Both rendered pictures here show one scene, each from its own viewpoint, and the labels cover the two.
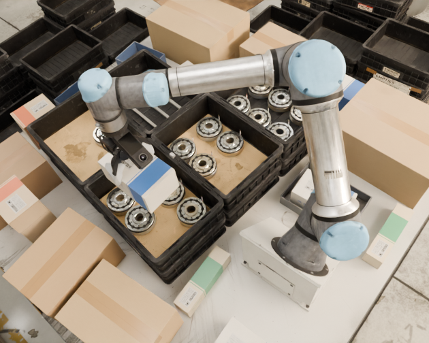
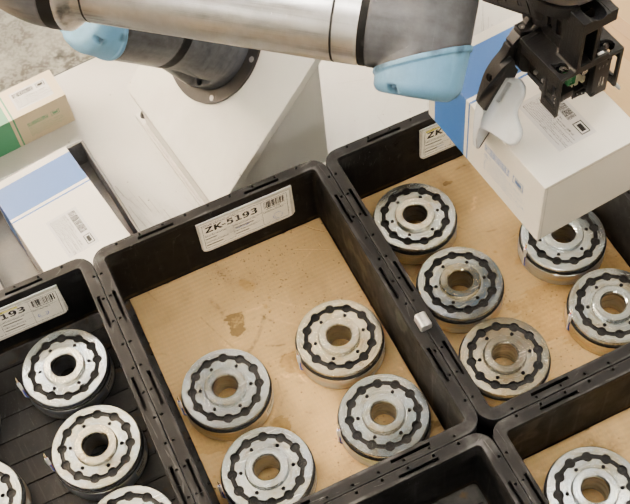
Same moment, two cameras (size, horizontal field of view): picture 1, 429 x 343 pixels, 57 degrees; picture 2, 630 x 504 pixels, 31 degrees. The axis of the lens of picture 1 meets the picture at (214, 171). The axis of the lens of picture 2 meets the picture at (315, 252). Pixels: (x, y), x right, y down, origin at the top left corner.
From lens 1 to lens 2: 1.46 m
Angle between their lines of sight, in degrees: 66
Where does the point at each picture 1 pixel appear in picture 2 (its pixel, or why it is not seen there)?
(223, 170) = (285, 325)
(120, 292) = (629, 86)
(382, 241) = (16, 103)
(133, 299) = not seen: hidden behind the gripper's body
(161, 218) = (501, 243)
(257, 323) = (350, 69)
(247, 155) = (194, 350)
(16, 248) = not seen: outside the picture
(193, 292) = not seen: hidden behind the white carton
